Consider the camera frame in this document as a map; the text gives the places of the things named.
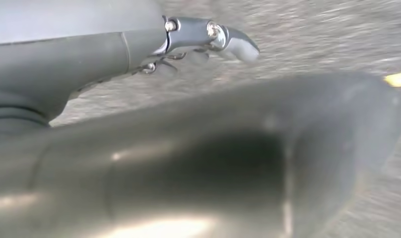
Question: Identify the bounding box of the yellow floor tape corner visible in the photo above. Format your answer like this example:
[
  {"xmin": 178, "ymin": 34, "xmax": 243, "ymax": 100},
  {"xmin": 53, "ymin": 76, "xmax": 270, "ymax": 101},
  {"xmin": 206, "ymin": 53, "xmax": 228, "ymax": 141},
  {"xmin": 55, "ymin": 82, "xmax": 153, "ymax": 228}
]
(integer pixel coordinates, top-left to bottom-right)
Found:
[{"xmin": 384, "ymin": 70, "xmax": 401, "ymax": 88}]

